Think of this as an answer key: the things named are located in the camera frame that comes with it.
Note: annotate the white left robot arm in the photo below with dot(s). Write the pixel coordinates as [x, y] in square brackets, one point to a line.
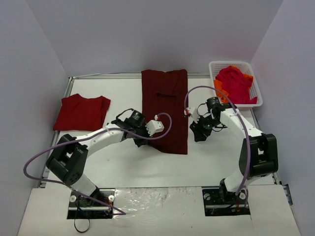
[67, 163]

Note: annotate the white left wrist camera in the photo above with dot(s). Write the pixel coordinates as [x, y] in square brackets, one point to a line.
[154, 126]

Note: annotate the folded red t shirt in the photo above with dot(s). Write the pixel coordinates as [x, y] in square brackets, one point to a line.
[82, 114]

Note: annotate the crimson pink t shirt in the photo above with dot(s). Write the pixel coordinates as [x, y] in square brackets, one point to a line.
[233, 70]

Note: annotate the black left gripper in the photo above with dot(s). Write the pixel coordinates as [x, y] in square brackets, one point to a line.
[141, 140]

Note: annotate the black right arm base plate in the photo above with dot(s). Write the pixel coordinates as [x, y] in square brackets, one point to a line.
[214, 205]

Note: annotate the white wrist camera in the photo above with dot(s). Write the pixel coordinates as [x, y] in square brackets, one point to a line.
[192, 112]
[154, 126]

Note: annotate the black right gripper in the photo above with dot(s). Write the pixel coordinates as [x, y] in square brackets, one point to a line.
[199, 131]

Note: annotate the white plastic laundry basket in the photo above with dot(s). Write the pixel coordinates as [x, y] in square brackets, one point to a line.
[216, 66]

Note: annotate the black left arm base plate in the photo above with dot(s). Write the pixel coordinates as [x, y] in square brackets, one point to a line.
[80, 207]

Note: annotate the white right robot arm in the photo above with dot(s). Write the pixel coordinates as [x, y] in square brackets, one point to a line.
[259, 152]

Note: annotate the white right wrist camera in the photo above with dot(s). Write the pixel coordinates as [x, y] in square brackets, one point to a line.
[192, 112]

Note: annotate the dark maroon t shirt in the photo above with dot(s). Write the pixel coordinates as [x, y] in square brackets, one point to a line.
[164, 92]

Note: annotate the orange t shirt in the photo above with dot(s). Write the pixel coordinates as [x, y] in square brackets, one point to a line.
[235, 87]

